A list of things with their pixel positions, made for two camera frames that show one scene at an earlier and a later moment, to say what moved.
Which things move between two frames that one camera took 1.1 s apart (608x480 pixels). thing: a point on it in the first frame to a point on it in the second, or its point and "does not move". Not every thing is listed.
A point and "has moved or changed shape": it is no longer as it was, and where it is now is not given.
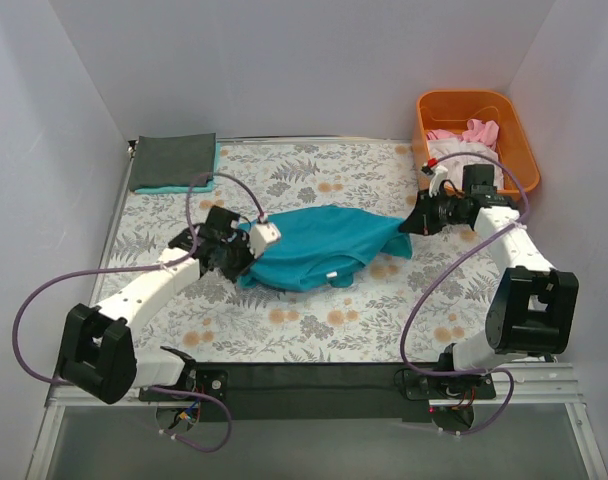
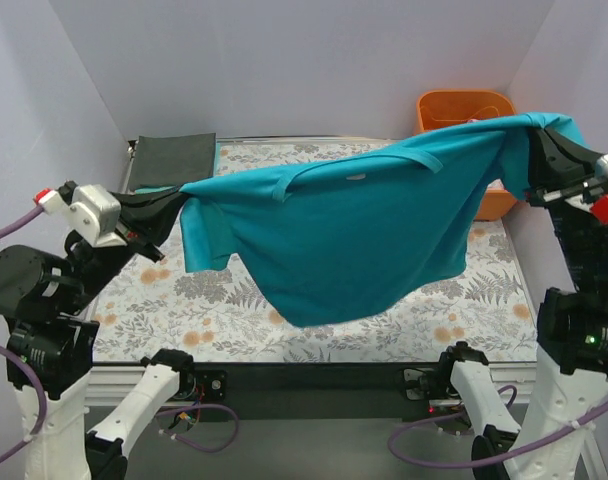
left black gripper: (239, 261) to (138, 228)
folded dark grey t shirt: (173, 161) does not move
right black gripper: (426, 214) to (562, 181)
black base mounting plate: (322, 391) does not move
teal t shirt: (324, 245) has moved or changed shape
